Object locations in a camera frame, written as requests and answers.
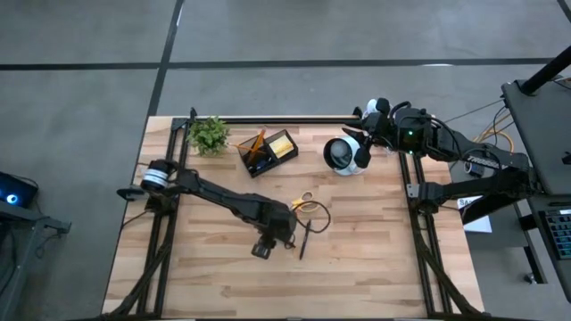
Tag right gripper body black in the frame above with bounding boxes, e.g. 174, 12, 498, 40
363, 97, 396, 146

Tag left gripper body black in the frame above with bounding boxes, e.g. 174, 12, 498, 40
256, 202, 299, 246

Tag yellow-handled scissors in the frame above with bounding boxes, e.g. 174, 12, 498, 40
290, 190, 321, 214

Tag black mesh desk organizer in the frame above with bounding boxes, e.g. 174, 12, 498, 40
236, 128, 300, 179

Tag white spot lamp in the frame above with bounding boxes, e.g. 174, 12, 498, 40
322, 135, 369, 177

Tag black pen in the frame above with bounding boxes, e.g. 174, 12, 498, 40
298, 218, 313, 261

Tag black power strip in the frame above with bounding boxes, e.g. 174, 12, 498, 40
466, 160, 488, 178

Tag green plant in white pot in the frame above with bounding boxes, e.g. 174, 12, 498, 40
186, 115, 232, 158

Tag white paper sheet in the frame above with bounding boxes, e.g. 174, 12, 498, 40
457, 195, 494, 235

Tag dark grey desk top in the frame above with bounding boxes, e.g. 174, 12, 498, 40
501, 78, 571, 197

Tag black pole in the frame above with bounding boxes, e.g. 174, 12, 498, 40
519, 46, 571, 97

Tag black keyboard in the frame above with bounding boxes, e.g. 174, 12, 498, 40
539, 208, 571, 262

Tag grey metal stand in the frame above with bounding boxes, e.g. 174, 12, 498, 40
0, 200, 72, 320

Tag black computer with blue light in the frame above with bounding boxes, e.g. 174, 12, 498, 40
0, 171, 40, 210

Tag white lamp cable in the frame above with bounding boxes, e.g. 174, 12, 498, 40
363, 98, 393, 120

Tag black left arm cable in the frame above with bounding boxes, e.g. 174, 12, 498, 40
289, 200, 332, 250

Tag black metal table frame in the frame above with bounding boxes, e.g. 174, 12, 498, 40
101, 105, 485, 320

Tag yellow extension cable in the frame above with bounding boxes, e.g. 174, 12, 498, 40
472, 113, 517, 155

